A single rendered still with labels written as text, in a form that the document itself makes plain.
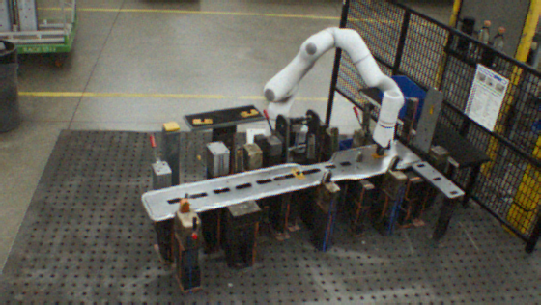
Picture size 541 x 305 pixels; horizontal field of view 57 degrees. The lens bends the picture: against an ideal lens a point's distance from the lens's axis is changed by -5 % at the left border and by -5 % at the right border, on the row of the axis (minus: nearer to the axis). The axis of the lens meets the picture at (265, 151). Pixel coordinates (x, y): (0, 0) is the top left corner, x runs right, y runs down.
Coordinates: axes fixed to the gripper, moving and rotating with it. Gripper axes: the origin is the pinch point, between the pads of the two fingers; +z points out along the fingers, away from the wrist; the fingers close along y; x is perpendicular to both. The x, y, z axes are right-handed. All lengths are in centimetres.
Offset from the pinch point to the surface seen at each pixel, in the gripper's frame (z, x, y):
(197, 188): 3, -93, -5
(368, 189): 4.1, -21.0, 20.4
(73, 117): 104, -115, -273
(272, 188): 3, -63, 6
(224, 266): 32, -88, 16
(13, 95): 72, -164, -270
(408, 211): 22.9, 5.9, 23.0
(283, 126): -11, -46, -19
